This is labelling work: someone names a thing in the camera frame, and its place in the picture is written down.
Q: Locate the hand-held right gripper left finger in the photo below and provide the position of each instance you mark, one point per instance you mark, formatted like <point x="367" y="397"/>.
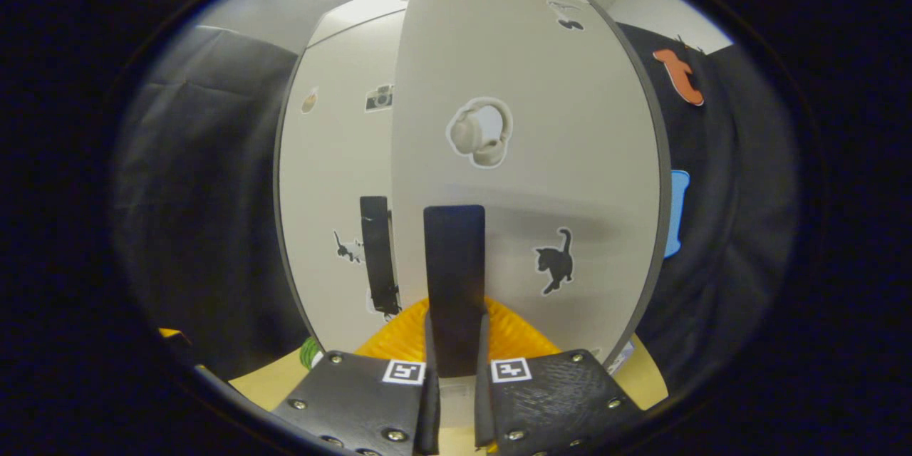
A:
<point x="431" y="420"/>

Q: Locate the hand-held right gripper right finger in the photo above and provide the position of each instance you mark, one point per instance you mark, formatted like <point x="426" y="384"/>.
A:
<point x="483" y="413"/>

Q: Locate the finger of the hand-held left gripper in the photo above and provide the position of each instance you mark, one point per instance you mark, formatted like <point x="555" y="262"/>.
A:
<point x="169" y="333"/>

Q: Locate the grey double-door shoe cabinet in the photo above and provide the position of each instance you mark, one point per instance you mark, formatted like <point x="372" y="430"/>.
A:
<point x="277" y="171"/>

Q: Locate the cabinet door with camera sticker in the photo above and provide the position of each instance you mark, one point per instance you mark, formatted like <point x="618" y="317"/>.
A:
<point x="320" y="178"/>

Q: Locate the cabinet door with headphone sticker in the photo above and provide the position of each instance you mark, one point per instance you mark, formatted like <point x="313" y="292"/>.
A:
<point x="570" y="157"/>

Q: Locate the grey cabinet drawer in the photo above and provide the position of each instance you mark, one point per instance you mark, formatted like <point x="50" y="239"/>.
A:
<point x="356" y="18"/>

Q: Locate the green and white round object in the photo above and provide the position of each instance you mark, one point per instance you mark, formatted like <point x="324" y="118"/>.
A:
<point x="311" y="355"/>

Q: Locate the black backdrop cloth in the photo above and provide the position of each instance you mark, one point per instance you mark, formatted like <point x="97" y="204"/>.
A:
<point x="199" y="192"/>

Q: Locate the light grey book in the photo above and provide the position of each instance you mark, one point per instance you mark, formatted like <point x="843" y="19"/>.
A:
<point x="621" y="360"/>

